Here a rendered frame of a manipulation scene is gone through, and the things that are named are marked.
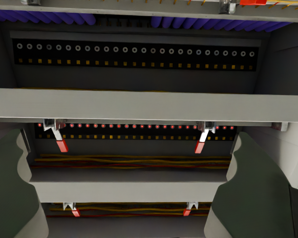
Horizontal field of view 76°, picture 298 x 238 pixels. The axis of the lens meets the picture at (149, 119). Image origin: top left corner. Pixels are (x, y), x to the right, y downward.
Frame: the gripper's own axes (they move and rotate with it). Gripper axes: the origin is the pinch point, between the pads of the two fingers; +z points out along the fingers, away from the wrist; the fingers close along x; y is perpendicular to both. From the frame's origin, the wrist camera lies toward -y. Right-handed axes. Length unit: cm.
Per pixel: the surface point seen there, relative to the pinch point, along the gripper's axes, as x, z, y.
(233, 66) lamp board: 21.6, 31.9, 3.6
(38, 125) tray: -26.0, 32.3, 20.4
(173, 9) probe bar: 5.1, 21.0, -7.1
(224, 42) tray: 18.9, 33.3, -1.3
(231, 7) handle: 12.1, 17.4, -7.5
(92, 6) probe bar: -6.8, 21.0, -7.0
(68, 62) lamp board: -15.4, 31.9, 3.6
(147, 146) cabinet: 2.8, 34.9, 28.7
